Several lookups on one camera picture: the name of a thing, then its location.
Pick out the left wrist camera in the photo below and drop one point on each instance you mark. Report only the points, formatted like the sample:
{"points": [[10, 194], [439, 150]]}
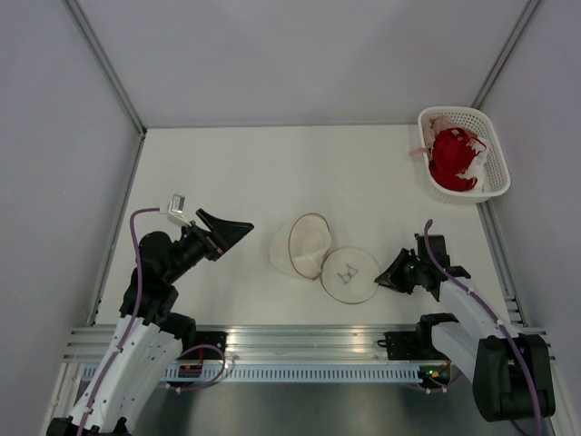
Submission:
{"points": [[174, 211]]}

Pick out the red bra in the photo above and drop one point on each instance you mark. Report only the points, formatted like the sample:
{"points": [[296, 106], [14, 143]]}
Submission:
{"points": [[447, 172]]}

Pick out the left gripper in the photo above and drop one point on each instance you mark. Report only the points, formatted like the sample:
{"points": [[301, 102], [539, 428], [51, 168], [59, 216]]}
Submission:
{"points": [[226, 233]]}

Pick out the left aluminium frame post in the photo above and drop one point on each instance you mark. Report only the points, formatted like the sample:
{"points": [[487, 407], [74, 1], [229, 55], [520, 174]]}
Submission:
{"points": [[86, 30]]}

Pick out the white cloth in basket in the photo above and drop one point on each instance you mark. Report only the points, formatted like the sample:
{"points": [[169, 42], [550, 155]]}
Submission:
{"points": [[476, 172]]}

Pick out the pink lace bra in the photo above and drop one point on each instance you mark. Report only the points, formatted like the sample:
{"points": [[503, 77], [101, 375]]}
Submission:
{"points": [[465, 143]]}

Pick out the white mesh laundry bag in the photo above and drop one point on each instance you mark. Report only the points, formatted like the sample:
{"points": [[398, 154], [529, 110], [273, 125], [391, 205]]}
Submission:
{"points": [[303, 249]]}

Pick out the white slotted cable duct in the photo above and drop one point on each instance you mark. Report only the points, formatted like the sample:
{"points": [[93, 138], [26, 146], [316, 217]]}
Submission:
{"points": [[398, 373]]}

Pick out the aluminium frame post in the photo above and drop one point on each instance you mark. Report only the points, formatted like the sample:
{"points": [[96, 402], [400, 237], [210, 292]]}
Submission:
{"points": [[515, 35], [86, 30]]}

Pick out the white perforated plastic basket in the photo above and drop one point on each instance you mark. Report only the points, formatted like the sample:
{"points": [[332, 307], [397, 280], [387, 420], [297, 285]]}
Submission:
{"points": [[497, 179]]}

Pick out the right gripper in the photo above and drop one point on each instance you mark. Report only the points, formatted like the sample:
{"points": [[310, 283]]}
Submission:
{"points": [[391, 277]]}

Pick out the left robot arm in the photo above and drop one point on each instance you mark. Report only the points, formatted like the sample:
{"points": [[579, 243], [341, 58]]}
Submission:
{"points": [[148, 336]]}

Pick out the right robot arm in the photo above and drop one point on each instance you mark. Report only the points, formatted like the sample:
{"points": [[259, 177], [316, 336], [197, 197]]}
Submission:
{"points": [[509, 370]]}

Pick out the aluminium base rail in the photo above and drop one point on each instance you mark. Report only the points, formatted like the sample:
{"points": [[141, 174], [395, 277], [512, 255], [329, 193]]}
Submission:
{"points": [[304, 344]]}

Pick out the right aluminium frame post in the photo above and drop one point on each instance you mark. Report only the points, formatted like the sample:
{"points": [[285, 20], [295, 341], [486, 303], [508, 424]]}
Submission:
{"points": [[515, 35]]}

